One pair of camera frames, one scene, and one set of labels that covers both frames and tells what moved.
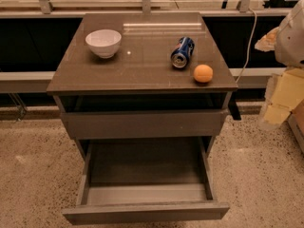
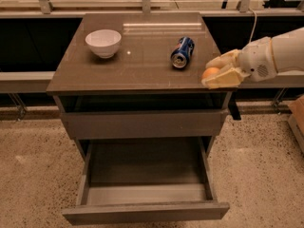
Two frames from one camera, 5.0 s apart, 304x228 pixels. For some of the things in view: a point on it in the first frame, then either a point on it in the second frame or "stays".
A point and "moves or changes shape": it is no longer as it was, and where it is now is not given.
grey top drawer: (109, 124) stays
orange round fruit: (203, 73) moves or changes shape
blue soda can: (184, 47) stays
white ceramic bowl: (104, 42) stays
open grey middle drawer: (143, 180) stays
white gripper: (291, 42) → (256, 61)
